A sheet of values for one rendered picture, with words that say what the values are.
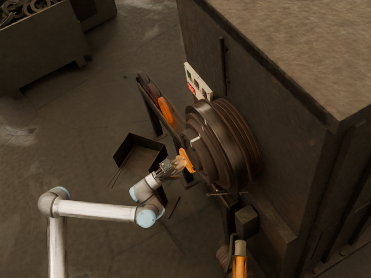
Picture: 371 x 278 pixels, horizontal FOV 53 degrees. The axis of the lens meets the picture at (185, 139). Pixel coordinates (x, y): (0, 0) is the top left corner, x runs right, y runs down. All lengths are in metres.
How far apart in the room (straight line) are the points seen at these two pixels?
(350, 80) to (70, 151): 2.70
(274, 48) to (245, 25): 0.15
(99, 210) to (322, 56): 1.33
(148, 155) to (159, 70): 1.55
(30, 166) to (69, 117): 0.58
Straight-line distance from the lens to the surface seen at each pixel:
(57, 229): 2.29
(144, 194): 2.05
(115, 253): 2.85
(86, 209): 2.03
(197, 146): 1.60
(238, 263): 1.87
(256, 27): 1.30
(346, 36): 1.29
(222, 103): 1.67
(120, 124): 3.45
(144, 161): 2.41
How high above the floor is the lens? 2.56
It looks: 53 degrees down
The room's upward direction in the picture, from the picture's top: 13 degrees counter-clockwise
